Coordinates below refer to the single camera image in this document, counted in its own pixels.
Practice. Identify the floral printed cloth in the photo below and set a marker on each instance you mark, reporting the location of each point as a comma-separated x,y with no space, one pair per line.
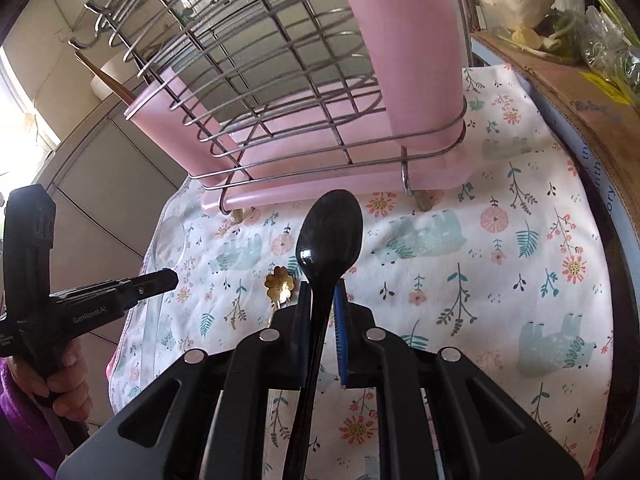
475,270

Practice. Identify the white round container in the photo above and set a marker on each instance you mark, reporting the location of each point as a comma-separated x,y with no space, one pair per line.
107,72

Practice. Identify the gold flower-shaped spoon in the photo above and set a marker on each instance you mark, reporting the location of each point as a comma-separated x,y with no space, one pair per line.
278,282

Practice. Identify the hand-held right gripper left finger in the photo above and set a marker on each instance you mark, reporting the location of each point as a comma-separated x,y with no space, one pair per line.
301,345

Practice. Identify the pink drip tray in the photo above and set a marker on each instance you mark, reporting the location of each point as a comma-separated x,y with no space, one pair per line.
350,190

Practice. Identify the pink plastic cup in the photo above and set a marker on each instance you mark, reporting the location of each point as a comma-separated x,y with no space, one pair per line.
150,115
410,60

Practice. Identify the cardboard box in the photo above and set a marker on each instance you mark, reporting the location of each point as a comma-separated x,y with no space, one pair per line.
565,95

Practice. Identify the person's left hand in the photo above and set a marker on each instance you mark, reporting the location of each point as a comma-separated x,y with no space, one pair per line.
70,390

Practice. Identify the black plastic spoon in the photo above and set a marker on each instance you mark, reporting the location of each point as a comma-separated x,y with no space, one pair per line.
330,240

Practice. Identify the wooden chopstick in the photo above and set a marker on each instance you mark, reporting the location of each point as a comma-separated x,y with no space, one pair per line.
107,80

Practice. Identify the window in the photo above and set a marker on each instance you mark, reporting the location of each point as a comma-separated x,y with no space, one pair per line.
20,110

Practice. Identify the bag of green vegetables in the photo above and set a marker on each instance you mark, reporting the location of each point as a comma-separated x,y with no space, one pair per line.
610,55

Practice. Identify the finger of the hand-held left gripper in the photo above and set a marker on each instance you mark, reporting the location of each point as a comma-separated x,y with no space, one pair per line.
155,282

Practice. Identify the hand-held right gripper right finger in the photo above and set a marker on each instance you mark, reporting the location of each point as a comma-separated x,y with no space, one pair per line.
341,332

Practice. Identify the person's left forearm purple sleeve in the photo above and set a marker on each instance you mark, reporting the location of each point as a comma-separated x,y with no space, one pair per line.
25,435

